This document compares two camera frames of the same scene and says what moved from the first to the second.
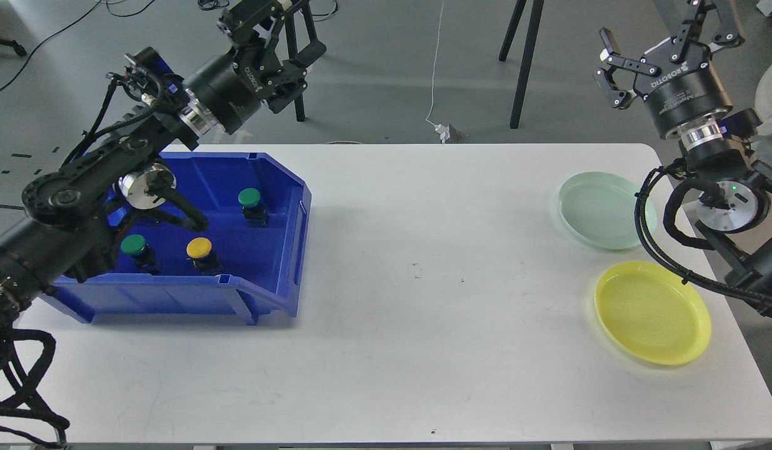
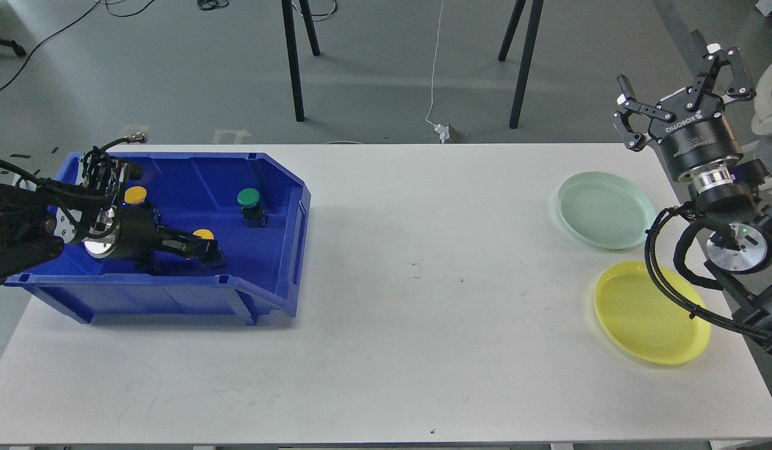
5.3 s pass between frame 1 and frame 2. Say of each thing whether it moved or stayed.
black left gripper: moved
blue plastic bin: stayed
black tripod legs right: stayed
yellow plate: stayed
